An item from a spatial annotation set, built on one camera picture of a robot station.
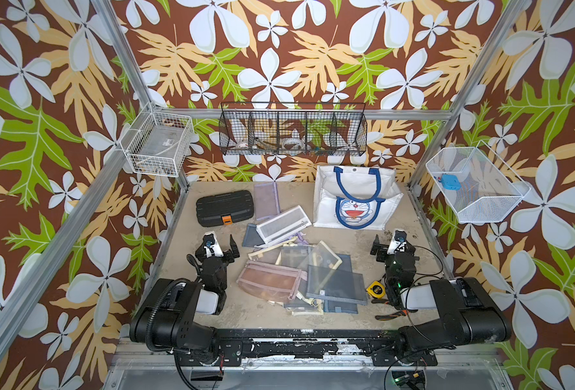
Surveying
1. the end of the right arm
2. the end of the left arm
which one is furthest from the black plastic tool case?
the end of the right arm

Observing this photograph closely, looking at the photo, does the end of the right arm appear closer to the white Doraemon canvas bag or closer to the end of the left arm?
the white Doraemon canvas bag

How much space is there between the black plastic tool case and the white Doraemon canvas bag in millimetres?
322

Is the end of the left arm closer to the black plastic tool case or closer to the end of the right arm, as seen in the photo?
the black plastic tool case

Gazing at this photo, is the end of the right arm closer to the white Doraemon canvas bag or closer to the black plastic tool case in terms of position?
the white Doraemon canvas bag

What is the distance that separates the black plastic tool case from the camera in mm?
1034

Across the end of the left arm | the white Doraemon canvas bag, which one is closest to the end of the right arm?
the white Doraemon canvas bag

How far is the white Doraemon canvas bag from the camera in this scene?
90 cm
